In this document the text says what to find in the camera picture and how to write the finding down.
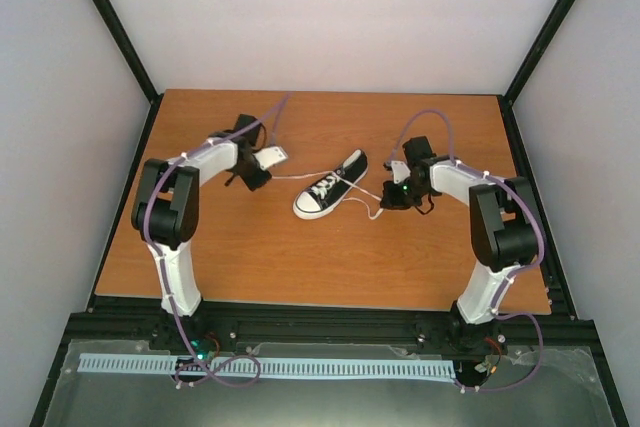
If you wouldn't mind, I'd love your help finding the white shoelace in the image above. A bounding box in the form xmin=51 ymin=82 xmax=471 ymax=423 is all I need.
xmin=272 ymin=168 xmax=383 ymax=221

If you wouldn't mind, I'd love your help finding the black white canvas sneaker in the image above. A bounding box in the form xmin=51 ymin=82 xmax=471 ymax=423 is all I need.
xmin=293 ymin=149 xmax=368 ymax=220

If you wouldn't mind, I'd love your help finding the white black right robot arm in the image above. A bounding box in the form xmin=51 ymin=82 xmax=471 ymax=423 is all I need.
xmin=380 ymin=136 xmax=545 ymax=352

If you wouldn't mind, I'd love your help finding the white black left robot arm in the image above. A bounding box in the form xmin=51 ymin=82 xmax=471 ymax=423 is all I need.
xmin=131 ymin=114 xmax=272 ymax=350

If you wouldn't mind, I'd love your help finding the clear acrylic cover plate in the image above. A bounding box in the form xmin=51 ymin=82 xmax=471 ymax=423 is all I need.
xmin=42 ymin=341 xmax=614 ymax=426

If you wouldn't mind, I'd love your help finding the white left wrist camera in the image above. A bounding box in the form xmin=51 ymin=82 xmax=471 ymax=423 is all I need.
xmin=254 ymin=145 xmax=289 ymax=171

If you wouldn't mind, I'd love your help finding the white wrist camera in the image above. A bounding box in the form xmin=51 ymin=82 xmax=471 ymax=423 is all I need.
xmin=385 ymin=160 xmax=411 ymax=185
xmin=254 ymin=145 xmax=289 ymax=171

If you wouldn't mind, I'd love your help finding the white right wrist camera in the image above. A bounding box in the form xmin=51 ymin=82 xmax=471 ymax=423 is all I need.
xmin=385 ymin=160 xmax=411 ymax=185

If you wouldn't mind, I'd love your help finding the light blue slotted cable duct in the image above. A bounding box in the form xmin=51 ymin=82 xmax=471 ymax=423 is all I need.
xmin=77 ymin=353 xmax=455 ymax=383

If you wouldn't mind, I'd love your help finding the black aluminium frame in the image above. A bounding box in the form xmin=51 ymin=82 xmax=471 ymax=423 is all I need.
xmin=31 ymin=0 xmax=628 ymax=426

